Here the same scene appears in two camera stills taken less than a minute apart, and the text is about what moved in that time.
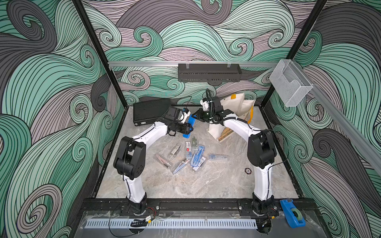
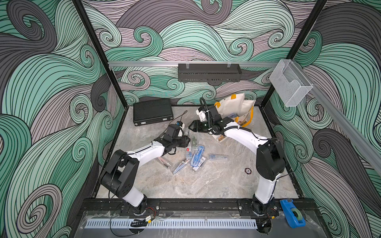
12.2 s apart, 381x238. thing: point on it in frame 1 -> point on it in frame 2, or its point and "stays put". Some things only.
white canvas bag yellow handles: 243,110 stays put
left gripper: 186,128 -> 184,143
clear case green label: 194,143 stays put
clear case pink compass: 162,160 stays put
